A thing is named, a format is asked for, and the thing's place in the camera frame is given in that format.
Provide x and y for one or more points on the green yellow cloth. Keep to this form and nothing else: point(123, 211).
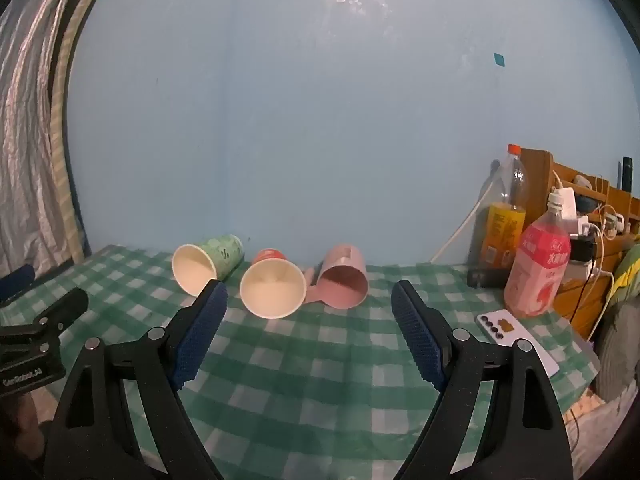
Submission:
point(629, 270)

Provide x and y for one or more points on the green paper cup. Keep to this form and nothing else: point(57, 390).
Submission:
point(225, 255)

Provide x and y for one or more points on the white smartphone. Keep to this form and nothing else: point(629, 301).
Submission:
point(500, 325)

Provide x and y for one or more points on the pink plastic mug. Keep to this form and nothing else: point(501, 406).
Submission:
point(345, 285)

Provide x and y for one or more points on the green checked tablecloth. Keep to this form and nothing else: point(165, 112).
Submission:
point(310, 385)

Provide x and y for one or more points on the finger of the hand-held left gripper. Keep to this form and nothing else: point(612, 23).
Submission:
point(62, 307)
point(17, 282)

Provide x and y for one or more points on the pink drink bottle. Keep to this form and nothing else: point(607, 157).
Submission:
point(535, 270)

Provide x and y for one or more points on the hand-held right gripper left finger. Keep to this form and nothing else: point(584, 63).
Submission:
point(200, 330)

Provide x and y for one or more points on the striped grey curtain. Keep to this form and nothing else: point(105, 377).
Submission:
point(25, 160)

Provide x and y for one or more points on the red paper cup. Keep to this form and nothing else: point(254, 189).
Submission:
point(272, 287)

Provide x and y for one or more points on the blue wall sticker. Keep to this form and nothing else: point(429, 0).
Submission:
point(500, 60)

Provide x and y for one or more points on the black power adapter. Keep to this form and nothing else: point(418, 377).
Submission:
point(582, 250)

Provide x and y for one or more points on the black rectangular box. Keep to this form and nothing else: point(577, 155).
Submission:
point(485, 278)

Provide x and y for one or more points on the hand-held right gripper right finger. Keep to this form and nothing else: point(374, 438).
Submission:
point(417, 332)

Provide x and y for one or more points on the white charger plug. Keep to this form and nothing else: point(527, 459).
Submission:
point(568, 205)

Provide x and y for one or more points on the dark slim bottle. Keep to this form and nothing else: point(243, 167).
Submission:
point(627, 175)

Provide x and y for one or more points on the light patterned bedding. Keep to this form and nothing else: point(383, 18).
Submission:
point(600, 425)

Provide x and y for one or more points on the wooden shelf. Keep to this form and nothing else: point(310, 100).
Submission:
point(537, 170)

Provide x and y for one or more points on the orange soda bottle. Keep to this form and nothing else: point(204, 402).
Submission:
point(502, 230)

